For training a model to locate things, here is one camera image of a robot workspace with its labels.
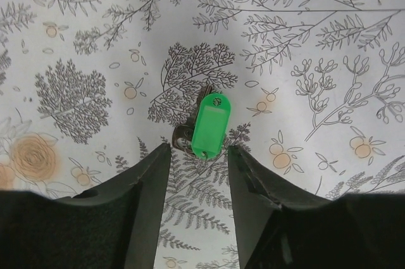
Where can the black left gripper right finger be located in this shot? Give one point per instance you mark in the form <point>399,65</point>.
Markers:
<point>280,225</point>

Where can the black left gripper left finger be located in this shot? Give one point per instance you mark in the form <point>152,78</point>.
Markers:
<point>112,225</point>

